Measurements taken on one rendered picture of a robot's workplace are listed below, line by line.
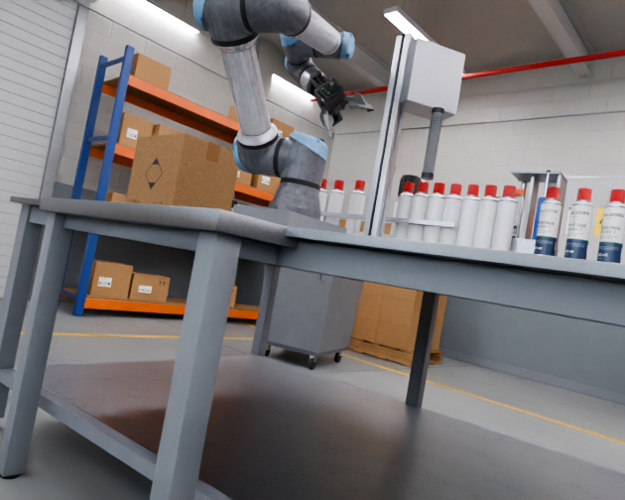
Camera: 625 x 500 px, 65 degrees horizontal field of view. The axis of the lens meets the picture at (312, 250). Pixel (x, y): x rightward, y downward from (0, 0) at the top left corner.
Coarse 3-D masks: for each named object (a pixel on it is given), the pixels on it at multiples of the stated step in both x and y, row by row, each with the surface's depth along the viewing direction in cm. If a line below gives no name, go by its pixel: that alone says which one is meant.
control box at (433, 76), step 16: (416, 48) 143; (432, 48) 145; (416, 64) 143; (432, 64) 145; (448, 64) 147; (416, 80) 143; (432, 80) 145; (448, 80) 147; (416, 96) 143; (432, 96) 145; (448, 96) 147; (416, 112) 151; (448, 112) 147
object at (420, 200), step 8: (424, 184) 153; (424, 192) 153; (416, 200) 153; (424, 200) 152; (416, 208) 152; (424, 208) 152; (416, 216) 152; (424, 216) 152; (416, 224) 152; (408, 232) 153; (416, 232) 151; (416, 240) 151
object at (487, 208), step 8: (488, 192) 141; (496, 192) 142; (480, 200) 142; (488, 200) 140; (496, 200) 140; (480, 208) 142; (488, 208) 140; (496, 208) 141; (480, 216) 141; (488, 216) 140; (480, 224) 141; (488, 224) 140; (480, 232) 140; (488, 232) 140; (480, 240) 140; (488, 240) 140; (488, 248) 140
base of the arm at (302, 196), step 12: (288, 180) 135; (300, 180) 134; (276, 192) 137; (288, 192) 134; (300, 192) 134; (312, 192) 136; (276, 204) 134; (288, 204) 132; (300, 204) 134; (312, 204) 135; (312, 216) 134
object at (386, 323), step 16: (368, 288) 520; (384, 288) 509; (400, 288) 498; (368, 304) 518; (384, 304) 507; (400, 304) 496; (416, 304) 490; (368, 320) 514; (384, 320) 504; (400, 320) 493; (416, 320) 494; (352, 336) 523; (368, 336) 512; (384, 336) 501; (400, 336) 491; (368, 352) 510; (384, 352) 500; (400, 352) 490; (432, 352) 521
